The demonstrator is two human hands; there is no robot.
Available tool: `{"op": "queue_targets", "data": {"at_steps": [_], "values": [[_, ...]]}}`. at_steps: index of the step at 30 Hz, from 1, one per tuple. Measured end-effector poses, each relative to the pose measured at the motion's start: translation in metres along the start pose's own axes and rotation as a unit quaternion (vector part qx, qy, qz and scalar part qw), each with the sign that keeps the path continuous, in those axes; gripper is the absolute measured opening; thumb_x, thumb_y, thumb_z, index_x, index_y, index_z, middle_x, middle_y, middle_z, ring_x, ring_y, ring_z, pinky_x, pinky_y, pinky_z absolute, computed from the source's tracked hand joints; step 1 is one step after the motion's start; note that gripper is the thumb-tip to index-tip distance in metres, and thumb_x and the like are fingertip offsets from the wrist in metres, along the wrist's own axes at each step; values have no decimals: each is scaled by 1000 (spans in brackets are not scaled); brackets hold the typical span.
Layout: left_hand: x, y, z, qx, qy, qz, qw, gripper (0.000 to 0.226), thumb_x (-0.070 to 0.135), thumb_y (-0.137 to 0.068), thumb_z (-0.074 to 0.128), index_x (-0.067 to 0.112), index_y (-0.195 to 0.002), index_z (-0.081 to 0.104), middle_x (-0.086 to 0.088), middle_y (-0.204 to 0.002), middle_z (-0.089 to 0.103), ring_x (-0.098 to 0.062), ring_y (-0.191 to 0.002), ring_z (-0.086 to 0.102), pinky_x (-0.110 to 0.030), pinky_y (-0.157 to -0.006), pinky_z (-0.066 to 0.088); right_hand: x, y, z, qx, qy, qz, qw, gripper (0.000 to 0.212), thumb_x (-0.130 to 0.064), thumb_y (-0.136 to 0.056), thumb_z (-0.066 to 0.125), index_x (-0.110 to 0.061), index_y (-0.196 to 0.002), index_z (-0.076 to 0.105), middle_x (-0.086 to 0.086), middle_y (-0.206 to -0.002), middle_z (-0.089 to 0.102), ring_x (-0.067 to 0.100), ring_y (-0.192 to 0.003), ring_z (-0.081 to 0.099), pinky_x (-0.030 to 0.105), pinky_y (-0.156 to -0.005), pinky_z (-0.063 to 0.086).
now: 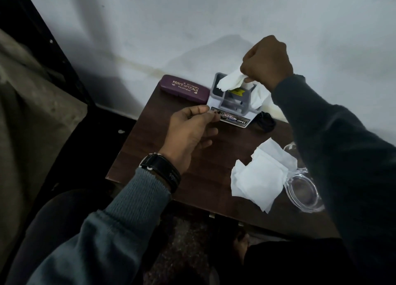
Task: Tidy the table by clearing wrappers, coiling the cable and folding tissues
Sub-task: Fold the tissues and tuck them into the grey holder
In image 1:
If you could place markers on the person's right forearm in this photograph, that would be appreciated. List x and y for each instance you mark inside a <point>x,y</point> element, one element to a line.
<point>346,158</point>

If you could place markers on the white tissue wad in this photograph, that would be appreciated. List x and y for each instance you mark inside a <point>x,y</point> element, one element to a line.
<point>260,96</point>

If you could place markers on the person's left forearm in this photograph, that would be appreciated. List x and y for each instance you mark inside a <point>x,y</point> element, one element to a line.
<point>105,232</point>

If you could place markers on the white tissue sheet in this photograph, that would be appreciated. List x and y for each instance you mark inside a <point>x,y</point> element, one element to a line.
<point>230,80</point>

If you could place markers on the clear drinking glass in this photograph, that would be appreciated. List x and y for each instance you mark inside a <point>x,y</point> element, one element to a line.
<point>289,146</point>

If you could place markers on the grey plastic organizer box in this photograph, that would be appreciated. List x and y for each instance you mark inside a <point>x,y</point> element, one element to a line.
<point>216,102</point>

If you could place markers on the pile of white tissue papers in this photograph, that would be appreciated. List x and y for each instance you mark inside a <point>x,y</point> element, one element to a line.
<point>260,179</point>

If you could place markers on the khaki blanket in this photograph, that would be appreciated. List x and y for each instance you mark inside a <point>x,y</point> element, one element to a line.
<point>34,133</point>

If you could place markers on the black wristwatch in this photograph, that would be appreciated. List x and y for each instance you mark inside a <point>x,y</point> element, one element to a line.
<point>161,170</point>

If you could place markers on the maroon spectacle case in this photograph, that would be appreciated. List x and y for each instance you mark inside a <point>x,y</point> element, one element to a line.
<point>185,88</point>

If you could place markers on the clear glass ashtray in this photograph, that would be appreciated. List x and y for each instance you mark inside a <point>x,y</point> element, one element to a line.
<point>301,190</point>

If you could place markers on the person's right hand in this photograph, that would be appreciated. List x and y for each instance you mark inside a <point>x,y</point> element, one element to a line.
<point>267,63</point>

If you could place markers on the person's left hand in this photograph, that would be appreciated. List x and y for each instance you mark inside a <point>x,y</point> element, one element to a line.
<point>185,136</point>

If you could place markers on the black bed frame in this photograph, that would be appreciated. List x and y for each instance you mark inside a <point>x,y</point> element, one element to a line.
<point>37,31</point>

